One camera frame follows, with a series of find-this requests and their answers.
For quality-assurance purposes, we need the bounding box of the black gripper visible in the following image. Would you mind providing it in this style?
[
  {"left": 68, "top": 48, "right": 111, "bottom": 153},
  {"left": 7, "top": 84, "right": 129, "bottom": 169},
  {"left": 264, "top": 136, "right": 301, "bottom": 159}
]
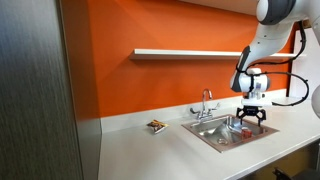
[{"left": 236, "top": 106, "right": 266, "bottom": 125}]

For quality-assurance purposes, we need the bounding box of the red soda can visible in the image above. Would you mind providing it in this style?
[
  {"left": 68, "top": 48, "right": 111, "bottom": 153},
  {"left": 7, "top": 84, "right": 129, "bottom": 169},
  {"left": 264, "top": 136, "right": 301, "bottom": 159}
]
[{"left": 241, "top": 127, "right": 252, "bottom": 139}]

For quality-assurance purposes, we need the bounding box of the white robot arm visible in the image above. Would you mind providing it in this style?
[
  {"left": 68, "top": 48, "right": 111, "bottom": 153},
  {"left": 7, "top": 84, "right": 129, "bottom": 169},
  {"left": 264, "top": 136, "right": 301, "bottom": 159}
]
[{"left": 230, "top": 0, "right": 320, "bottom": 124}]

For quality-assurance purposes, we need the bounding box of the stainless steel sink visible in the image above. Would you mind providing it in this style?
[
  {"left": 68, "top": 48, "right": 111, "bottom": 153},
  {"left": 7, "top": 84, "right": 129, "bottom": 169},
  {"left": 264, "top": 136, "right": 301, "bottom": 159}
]
[{"left": 183, "top": 114, "right": 277, "bottom": 153}]

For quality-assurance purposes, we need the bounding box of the chrome faucet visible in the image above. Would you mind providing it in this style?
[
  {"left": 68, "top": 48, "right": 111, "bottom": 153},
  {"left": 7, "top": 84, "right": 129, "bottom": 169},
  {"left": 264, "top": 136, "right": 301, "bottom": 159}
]
[{"left": 190, "top": 88, "right": 219, "bottom": 121}]

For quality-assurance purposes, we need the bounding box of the white side panel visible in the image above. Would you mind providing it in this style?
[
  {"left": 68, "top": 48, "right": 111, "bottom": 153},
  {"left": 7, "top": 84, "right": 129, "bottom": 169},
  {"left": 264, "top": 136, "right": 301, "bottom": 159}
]
[{"left": 289, "top": 28, "right": 320, "bottom": 99}]

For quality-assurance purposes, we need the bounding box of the snack chip bag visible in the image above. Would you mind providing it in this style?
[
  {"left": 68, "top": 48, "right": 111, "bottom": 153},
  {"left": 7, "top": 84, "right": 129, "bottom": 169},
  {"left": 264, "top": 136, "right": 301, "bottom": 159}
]
[{"left": 147, "top": 120, "right": 168, "bottom": 134}]

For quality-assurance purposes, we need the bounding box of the dark wood cabinet panel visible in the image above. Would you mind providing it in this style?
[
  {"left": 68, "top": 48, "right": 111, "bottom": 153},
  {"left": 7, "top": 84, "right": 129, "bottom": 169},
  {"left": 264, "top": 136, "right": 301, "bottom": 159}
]
[{"left": 0, "top": 0, "right": 103, "bottom": 180}]

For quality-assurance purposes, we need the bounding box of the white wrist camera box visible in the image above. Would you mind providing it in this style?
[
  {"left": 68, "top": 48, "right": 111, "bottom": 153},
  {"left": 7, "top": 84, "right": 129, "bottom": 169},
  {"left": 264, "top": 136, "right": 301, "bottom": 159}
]
[{"left": 241, "top": 98, "right": 272, "bottom": 107}]

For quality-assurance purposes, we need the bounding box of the lower white wall shelf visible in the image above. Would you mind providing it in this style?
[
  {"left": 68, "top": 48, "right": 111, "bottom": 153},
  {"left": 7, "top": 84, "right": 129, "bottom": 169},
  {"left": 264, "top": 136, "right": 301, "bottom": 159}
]
[{"left": 129, "top": 48, "right": 308, "bottom": 62}]

